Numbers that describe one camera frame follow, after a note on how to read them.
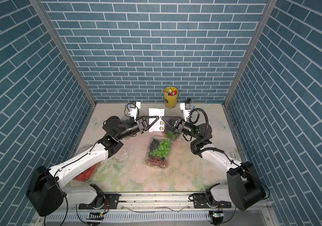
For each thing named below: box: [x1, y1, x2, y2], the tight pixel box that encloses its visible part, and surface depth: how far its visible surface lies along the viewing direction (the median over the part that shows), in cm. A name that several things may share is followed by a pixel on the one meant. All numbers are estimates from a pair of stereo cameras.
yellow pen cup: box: [163, 86, 179, 109], surface depth 114 cm
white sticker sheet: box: [148, 107, 165, 133], surface depth 65 cm
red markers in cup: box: [164, 87, 178, 97], surface depth 114 cm
